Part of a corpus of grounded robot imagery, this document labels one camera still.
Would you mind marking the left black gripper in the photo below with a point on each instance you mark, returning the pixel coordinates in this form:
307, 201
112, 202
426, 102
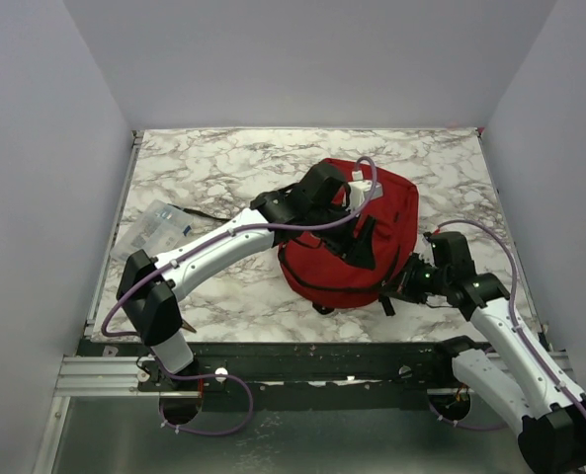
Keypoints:
360, 251

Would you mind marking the clear plastic organizer box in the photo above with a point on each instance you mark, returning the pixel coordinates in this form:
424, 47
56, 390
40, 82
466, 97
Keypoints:
160, 228

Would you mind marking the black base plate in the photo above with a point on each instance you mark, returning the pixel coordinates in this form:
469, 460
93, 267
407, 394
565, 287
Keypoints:
413, 376

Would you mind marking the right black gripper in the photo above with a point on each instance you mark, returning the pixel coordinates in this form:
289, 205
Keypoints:
406, 288

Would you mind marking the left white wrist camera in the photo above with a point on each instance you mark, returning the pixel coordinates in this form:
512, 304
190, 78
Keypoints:
359, 190

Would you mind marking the red backpack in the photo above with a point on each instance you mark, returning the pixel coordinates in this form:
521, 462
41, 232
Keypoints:
329, 283

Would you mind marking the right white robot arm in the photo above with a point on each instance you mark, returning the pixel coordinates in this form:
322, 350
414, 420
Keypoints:
543, 406

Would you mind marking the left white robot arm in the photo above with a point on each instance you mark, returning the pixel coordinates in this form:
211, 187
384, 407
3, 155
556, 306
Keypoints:
323, 202

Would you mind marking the aluminium mounting rail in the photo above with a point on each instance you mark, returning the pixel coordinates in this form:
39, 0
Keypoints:
120, 377

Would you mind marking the yellow handled pliers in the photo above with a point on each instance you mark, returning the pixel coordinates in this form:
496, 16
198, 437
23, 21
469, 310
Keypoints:
187, 326

